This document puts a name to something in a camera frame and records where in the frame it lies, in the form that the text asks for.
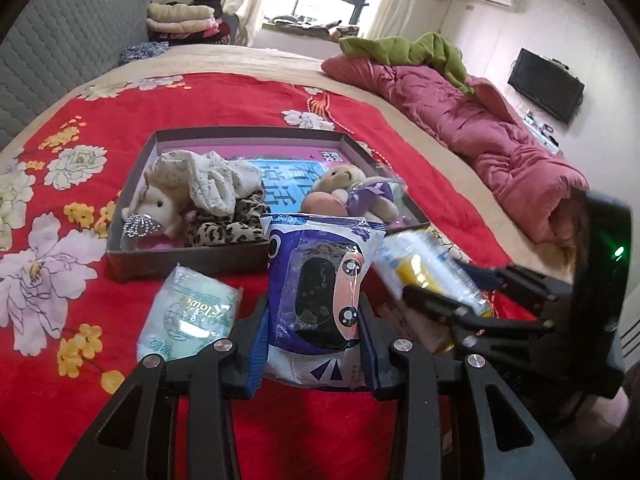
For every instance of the green towel packet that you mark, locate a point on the green towel packet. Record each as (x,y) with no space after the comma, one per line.
(185,310)

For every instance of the pink quilt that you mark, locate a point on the pink quilt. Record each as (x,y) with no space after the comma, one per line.
(475,125)

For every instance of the white and yellow tissue packet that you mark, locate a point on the white and yellow tissue packet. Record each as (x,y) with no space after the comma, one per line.
(425,265)

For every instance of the beige bed sheet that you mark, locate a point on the beige bed sheet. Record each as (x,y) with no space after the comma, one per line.
(250,60)

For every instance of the leopard print cloth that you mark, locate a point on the leopard print cloth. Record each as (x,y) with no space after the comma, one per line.
(220,232)

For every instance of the brown cardboard box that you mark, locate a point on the brown cardboard box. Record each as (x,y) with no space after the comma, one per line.
(150,266)

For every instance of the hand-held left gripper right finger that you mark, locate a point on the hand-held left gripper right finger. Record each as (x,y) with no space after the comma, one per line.
(368,360)

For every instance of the pink plush pig toy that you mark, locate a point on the pink plush pig toy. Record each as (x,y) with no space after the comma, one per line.
(160,205)

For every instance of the blue cartoon wipes packet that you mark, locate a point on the blue cartoon wipes packet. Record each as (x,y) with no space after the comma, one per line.
(320,280)

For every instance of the pile of folded clothes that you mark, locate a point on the pile of folded clothes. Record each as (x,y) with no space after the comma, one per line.
(180,17)

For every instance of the grey clothes heap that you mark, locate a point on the grey clothes heap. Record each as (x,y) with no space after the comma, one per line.
(310,27)

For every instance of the pink and blue picture book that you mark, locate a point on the pink and blue picture book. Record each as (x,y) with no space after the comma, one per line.
(286,175)

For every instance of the pink makeup sponge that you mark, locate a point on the pink makeup sponge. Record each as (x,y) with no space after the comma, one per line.
(322,205)

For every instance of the white power strip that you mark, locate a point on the white power strip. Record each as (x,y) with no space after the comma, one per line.
(540,130)

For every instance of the teddy bear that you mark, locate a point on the teddy bear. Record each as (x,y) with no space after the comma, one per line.
(345,178)

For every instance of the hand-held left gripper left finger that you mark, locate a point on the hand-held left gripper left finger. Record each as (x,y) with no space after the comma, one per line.
(257,356)

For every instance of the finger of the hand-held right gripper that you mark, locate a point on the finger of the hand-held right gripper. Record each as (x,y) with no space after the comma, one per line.
(450,310)
(520,285)

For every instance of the grey quilted headboard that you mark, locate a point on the grey quilted headboard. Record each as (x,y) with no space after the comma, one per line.
(65,40)

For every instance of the black television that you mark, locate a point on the black television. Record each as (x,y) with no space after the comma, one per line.
(545,85)

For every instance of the green blanket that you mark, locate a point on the green blanket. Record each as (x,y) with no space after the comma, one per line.
(430,47)

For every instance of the blue patterned cloth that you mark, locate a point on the blue patterned cloth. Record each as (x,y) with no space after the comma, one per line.
(142,53)

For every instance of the white floral cloth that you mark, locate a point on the white floral cloth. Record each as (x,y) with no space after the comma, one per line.
(215,180)

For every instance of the red floral blanket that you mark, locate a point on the red floral blanket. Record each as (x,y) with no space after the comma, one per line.
(225,105)

